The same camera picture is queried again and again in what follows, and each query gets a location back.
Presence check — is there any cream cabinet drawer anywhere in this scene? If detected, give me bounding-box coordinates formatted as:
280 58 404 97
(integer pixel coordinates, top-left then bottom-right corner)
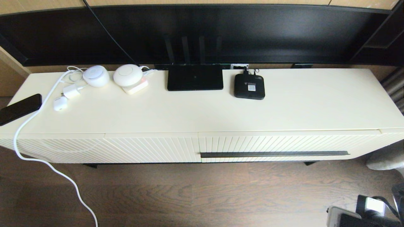
198 131 382 163

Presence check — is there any cream TV cabinet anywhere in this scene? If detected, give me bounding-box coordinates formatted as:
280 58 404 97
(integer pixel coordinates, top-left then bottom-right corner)
0 68 404 164

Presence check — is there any grey plush cushion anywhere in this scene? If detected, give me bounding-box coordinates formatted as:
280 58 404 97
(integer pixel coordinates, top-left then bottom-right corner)
365 140 404 172

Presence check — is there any grey curtain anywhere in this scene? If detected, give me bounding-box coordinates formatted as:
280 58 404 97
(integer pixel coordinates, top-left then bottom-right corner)
380 67 404 115

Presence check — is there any black shelf unit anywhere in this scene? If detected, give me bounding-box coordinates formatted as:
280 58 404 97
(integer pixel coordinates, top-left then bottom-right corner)
349 0 404 67

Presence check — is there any black set-top box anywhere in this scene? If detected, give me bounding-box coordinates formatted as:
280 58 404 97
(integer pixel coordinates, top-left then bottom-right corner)
234 73 265 100

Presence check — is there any black television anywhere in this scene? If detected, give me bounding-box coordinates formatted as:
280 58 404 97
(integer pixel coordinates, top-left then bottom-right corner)
0 4 404 67

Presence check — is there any black router with antennas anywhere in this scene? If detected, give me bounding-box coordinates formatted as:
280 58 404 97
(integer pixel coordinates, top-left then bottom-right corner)
163 35 224 91

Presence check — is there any pink white base block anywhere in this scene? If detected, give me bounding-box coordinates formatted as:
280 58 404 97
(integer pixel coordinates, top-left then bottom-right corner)
122 77 149 95

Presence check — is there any white dome lamp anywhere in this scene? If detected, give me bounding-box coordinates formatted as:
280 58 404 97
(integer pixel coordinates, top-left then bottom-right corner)
113 64 144 87

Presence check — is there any white round speaker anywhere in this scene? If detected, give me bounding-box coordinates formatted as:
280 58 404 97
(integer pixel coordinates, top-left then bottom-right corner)
83 65 110 88

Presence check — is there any white charger adapter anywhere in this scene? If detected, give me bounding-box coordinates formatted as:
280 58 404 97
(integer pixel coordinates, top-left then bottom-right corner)
61 83 83 100

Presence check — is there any white earbuds case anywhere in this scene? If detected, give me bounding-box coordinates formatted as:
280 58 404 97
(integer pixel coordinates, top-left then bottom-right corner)
53 96 68 112

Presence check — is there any black smartphone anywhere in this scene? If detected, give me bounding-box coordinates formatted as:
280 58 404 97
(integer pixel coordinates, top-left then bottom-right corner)
0 94 43 126

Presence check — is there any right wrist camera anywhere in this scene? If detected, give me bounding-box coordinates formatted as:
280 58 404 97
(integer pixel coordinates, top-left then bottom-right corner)
326 206 363 227

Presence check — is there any thin white cable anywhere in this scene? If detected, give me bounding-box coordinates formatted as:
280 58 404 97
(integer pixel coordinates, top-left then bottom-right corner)
61 66 89 84

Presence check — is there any black television cable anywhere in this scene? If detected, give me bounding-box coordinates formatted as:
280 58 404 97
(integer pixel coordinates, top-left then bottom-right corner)
83 0 139 65

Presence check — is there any thick white cable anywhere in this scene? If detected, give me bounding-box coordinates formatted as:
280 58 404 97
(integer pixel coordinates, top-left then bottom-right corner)
13 70 99 227

